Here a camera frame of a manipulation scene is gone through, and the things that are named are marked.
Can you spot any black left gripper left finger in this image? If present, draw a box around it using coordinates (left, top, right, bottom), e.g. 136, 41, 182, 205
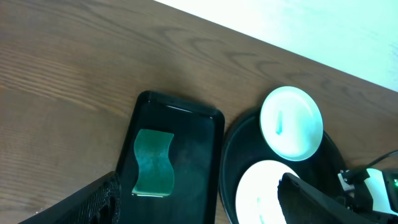
21, 171, 121, 224

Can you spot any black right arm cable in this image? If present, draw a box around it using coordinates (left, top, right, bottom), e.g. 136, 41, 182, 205
363, 149, 398, 171

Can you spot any green yellow sponge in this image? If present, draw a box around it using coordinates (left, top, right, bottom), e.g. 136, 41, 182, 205
132, 129, 175, 197

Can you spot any white plate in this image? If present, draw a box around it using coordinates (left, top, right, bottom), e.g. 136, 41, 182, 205
235, 160, 296, 224

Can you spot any black rectangular tray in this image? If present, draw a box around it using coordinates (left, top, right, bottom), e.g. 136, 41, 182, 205
116, 90, 225, 223

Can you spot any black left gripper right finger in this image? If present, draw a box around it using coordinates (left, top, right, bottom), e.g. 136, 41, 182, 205
277, 173, 397, 224

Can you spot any black round tray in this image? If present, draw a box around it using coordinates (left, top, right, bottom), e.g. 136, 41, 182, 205
220, 108, 346, 223

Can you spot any mint plate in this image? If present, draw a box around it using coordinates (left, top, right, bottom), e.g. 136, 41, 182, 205
364, 168, 397, 215
259, 86, 323, 162

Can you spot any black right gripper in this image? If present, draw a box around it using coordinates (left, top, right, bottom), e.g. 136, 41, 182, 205
338, 169, 373, 212

